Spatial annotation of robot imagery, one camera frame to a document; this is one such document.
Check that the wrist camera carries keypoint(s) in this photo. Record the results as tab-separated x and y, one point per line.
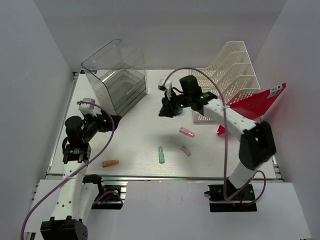
166	87
87	109

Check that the red plastic folder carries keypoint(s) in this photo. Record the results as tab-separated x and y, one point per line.
258	104

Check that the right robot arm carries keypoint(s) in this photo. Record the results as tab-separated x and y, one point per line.
256	141

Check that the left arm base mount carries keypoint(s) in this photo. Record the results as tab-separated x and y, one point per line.
108	196

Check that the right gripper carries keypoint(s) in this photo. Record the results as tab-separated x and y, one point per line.
168	109

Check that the clear acrylic drawer organizer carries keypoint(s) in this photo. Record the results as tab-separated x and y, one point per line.
117	75

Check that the orange highlighter pen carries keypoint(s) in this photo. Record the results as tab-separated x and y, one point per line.
109	163

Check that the cream plastic file rack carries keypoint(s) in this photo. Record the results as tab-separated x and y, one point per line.
233	73

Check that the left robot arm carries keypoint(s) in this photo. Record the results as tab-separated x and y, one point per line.
77	195

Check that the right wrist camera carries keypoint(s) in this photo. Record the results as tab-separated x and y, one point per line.
166	87

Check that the green highlighter pen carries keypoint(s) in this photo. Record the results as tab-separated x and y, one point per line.
161	156

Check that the pink highlighter pen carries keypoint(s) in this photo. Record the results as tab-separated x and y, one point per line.
186	132

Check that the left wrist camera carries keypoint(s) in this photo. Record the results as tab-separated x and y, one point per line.
87	109

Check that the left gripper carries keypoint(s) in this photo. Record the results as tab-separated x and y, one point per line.
106	126

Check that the beige eraser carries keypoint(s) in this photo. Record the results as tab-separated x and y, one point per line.
186	151

